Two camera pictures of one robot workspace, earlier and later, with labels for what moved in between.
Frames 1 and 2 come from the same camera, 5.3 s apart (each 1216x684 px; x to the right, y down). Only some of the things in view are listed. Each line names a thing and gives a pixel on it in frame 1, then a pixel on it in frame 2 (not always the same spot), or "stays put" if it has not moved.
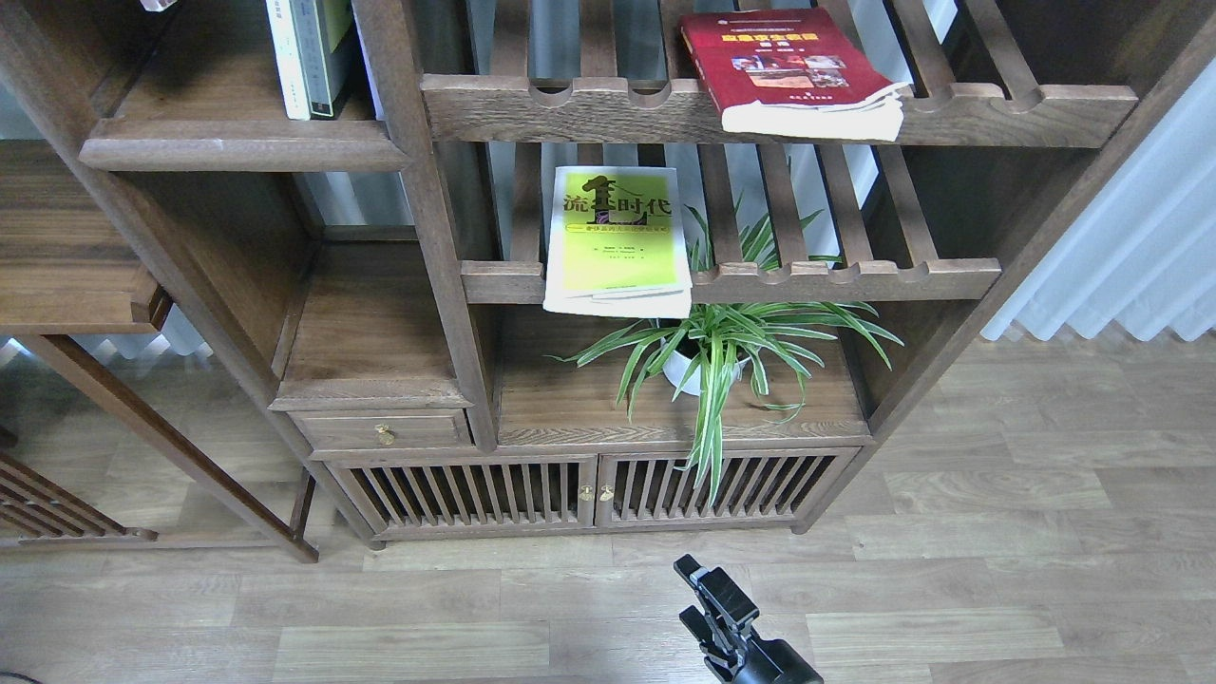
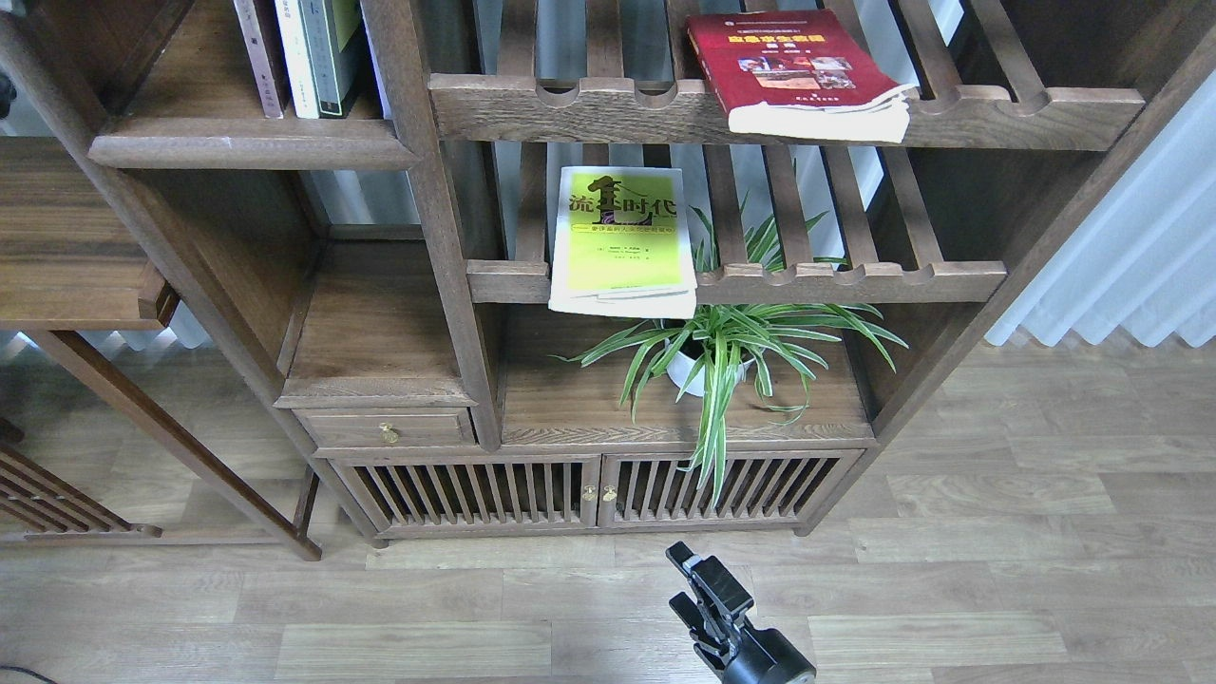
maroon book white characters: [157, 6] -> [266, 56]
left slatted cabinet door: [397, 498] stays put
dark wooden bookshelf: [554, 269] stays put
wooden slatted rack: [35, 509] stays put
